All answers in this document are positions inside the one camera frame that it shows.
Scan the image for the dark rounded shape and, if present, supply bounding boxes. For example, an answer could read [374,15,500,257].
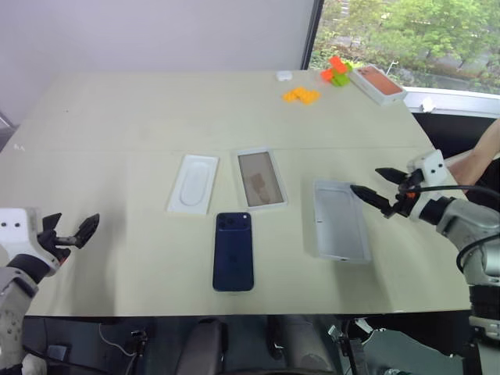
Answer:
[186,317,230,375]

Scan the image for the thin white cable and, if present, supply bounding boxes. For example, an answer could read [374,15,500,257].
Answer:
[98,323,137,357]

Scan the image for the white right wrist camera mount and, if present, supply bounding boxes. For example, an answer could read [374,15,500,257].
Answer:
[405,150,448,220]

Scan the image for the orange print phone box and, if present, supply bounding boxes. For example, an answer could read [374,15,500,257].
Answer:
[348,65,408,108]

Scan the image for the dark blue smartphone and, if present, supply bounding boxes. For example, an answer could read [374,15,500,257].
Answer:
[212,212,255,294]

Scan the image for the white box insert tray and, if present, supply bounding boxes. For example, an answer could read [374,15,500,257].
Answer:
[166,154,220,217]

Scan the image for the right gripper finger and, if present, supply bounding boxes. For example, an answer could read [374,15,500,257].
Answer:
[349,184,396,219]
[374,167,409,185]

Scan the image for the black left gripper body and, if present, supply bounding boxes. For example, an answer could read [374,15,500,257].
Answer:
[37,229,81,265]

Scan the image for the white phone box base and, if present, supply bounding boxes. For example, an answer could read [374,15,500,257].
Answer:
[234,145,290,213]

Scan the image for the white window sill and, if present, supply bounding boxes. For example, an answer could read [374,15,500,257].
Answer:
[402,86,500,115]

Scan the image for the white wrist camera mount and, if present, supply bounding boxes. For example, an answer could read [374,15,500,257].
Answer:
[405,150,448,220]
[0,208,60,271]

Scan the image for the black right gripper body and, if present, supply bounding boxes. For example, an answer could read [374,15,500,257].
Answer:
[392,170,425,219]

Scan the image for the white phone box lid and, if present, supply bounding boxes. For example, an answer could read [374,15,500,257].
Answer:
[312,178,373,265]

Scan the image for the black window frame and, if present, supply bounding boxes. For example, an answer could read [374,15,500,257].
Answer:
[299,0,326,72]

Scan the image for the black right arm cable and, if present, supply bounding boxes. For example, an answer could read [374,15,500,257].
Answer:
[405,183,500,274]

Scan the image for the yellow toy bricks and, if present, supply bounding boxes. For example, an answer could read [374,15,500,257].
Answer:
[282,86,323,106]

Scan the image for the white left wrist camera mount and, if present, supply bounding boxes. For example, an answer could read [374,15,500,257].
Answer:
[0,208,60,271]

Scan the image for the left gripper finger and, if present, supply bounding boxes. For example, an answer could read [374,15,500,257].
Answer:
[73,213,101,251]
[41,212,63,238]

